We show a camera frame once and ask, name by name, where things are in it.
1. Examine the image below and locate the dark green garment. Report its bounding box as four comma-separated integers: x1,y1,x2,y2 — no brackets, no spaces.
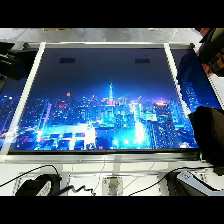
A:
187,105,224,176

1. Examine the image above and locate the dark coiled cable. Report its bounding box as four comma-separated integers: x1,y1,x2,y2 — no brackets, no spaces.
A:
57,184,97,197

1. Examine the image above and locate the black cable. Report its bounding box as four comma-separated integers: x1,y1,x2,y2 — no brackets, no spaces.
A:
0,164,62,189
129,165,209,197

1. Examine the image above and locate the silver frame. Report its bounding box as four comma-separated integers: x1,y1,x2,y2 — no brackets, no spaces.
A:
0,41,224,197

